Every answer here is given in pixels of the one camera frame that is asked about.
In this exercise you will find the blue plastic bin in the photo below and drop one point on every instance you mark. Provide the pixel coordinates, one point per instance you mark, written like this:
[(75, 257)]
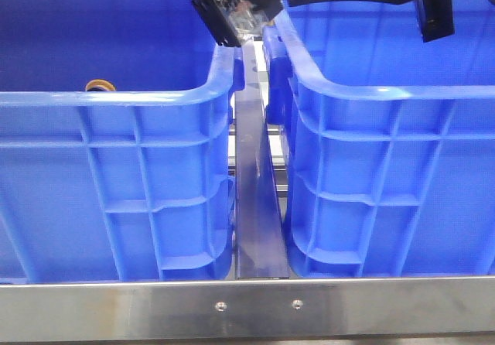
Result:
[(388, 140), (127, 185)]

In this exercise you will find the yellow mushroom push button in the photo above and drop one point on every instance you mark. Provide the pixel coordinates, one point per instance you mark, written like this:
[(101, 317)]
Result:
[(99, 85)]

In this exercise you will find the steel divider rail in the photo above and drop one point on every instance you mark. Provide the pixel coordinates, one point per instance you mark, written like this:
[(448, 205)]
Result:
[(261, 252)]

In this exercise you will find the left blue plastic bin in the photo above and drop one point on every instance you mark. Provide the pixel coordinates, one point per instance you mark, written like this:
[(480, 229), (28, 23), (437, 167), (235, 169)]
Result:
[(127, 185)]

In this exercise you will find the right blue plastic bin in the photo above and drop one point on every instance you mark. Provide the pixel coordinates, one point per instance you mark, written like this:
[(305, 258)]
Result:
[(388, 140)]

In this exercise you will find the steel front rail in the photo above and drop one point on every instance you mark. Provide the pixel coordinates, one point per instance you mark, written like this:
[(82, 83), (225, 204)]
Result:
[(270, 308)]

